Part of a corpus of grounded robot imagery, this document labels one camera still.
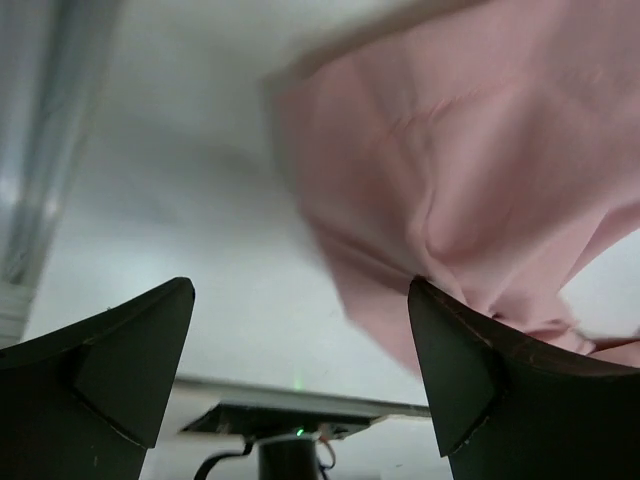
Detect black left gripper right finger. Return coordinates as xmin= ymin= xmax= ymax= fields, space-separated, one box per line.
xmin=408 ymin=278 xmax=639 ymax=480

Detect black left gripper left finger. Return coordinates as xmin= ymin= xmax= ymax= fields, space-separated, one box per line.
xmin=1 ymin=277 xmax=195 ymax=480

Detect pink trousers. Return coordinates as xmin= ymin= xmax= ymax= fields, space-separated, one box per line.
xmin=280 ymin=1 xmax=639 ymax=371

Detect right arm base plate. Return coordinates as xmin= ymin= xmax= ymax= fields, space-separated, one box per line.
xmin=177 ymin=389 xmax=431 ymax=480

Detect aluminium table edge rail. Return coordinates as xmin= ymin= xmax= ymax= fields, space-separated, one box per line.
xmin=1 ymin=0 xmax=123 ymax=346

